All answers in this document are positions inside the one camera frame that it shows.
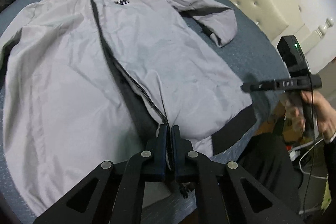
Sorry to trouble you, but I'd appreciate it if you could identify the light grey zip jacket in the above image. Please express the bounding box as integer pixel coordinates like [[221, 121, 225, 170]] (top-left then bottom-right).
[[1, 0, 255, 215]]

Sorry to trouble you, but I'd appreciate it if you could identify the person's right hand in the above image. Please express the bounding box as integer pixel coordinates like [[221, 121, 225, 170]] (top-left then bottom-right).
[[280, 91, 335, 143]]

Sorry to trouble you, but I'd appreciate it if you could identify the blue patterned bed sheet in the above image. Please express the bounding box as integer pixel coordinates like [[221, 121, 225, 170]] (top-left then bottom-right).
[[1, 0, 286, 223]]

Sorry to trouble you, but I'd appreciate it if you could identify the floor clutter by bed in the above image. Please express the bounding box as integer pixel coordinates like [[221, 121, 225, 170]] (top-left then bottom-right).
[[288, 136, 331, 217]]

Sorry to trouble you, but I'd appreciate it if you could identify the black camera box green light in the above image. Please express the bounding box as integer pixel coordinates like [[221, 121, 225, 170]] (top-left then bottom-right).
[[277, 35, 310, 77]]

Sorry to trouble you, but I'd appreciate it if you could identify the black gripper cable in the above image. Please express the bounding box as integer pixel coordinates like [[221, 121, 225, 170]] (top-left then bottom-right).
[[297, 74, 320, 215]]

